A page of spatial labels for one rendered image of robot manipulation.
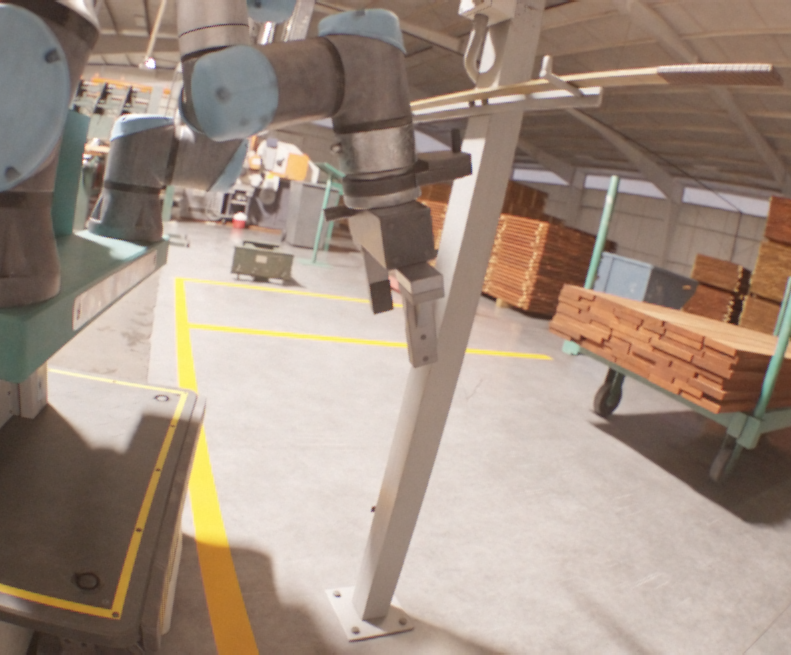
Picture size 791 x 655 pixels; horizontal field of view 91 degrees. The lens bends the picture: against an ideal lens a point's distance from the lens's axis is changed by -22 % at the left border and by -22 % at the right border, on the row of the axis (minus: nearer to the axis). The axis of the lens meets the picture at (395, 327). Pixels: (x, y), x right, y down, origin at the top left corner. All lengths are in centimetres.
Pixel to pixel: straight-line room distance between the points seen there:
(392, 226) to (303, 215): 687
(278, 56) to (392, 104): 11
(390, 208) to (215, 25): 25
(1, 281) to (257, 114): 26
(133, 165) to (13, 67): 63
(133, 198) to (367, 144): 58
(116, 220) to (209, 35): 49
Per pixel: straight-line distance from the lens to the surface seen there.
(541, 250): 568
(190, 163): 94
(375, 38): 44
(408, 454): 84
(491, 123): 77
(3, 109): 33
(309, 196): 726
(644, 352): 208
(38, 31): 33
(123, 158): 94
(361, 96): 44
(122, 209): 93
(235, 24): 53
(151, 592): 64
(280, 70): 40
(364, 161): 45
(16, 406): 101
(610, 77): 56
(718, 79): 50
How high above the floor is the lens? 80
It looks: 13 degrees down
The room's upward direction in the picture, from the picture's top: 13 degrees clockwise
